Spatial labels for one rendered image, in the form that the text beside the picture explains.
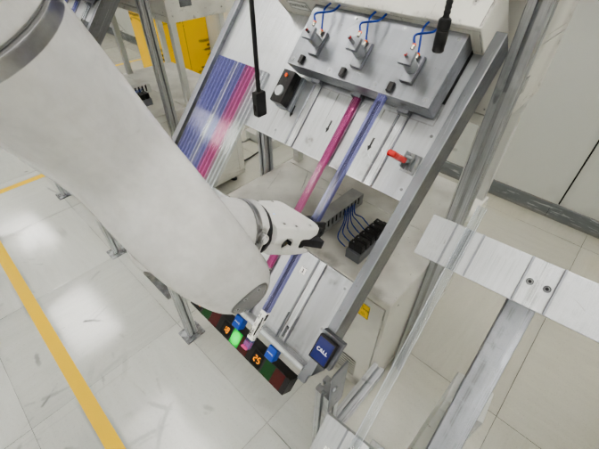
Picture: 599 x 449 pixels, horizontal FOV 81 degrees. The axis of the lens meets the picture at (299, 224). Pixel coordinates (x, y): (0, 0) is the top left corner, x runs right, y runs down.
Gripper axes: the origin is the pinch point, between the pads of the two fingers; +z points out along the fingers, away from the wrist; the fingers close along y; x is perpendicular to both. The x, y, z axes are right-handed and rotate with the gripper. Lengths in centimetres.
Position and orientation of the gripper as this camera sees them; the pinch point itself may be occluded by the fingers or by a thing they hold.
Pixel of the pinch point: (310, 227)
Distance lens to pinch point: 62.0
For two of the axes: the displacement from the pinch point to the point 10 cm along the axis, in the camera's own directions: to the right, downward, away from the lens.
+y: -7.2, -4.6, 5.1
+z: 5.8, -0.1, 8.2
